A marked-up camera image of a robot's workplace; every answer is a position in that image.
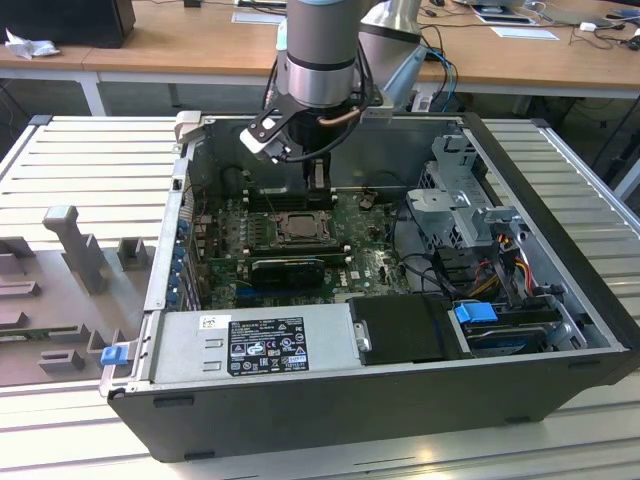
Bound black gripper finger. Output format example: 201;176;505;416
305;155;334;200

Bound metal socket cover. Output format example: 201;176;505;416
277;212;332;244

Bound cpu socket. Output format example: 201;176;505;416
271;209;336;247

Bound black ram stick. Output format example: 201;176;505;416
248;238;351;266
248;187;337;211

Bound green motherboard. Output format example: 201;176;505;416
192;192;417;311

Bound black graphics card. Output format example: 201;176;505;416
249;257;326;289

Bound grey flat pad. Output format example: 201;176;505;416
232;10;289;25

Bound metal drive cage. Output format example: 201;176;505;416
404;132;531;251

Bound hard disk in blue carrier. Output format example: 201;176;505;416
452;301;562;357

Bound grey power supply unit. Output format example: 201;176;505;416
149;305;364;384

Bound dark tablet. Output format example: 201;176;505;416
474;13;534;26

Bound white paper sheet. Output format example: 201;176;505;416
489;24;560;42

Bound black open pc case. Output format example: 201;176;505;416
99;110;640;464

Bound short wooden desk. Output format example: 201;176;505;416
0;0;139;119

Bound black computer tower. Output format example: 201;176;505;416
0;0;137;50

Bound blue case latch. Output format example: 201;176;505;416
101;347;129;369

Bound grey parts rack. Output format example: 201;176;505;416
0;204;156;389

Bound crumpled white paper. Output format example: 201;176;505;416
3;27;61;60

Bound green ram stick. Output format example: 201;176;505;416
0;327;81;346

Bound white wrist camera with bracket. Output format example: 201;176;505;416
238;94;296;165

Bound grey case release handle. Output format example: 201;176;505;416
174;110;202;146

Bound blue cable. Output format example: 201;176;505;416
424;44;459;99

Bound black cable bundle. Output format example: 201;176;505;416
389;199;474;301

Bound red and yellow wires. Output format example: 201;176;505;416
472;234;532;296

